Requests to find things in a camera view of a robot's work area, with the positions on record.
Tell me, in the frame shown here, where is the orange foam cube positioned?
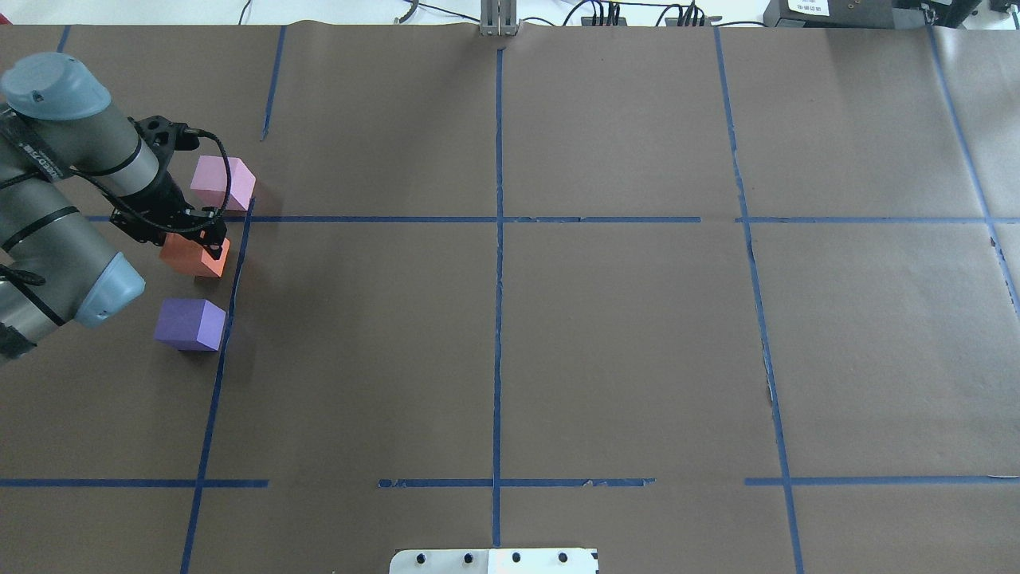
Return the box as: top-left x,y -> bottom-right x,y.
159,234 -> 232,277

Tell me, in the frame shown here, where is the pink foam cube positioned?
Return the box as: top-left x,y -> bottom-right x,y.
190,155 -> 257,211

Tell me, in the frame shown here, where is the aluminium frame post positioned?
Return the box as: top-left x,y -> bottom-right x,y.
478,0 -> 520,37

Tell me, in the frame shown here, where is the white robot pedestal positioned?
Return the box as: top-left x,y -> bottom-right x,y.
389,546 -> 600,573

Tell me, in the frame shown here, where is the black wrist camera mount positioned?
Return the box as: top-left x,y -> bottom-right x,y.
128,116 -> 200,171

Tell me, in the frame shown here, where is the black computer box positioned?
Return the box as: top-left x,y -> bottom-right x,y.
762,1 -> 928,29

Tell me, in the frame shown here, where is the purple foam cube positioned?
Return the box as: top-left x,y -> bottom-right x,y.
153,298 -> 226,352

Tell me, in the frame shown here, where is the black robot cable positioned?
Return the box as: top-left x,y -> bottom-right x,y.
72,128 -> 233,234

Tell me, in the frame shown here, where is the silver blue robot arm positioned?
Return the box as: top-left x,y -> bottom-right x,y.
1,52 -> 227,363

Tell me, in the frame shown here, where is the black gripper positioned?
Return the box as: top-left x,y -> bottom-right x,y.
110,173 -> 227,261

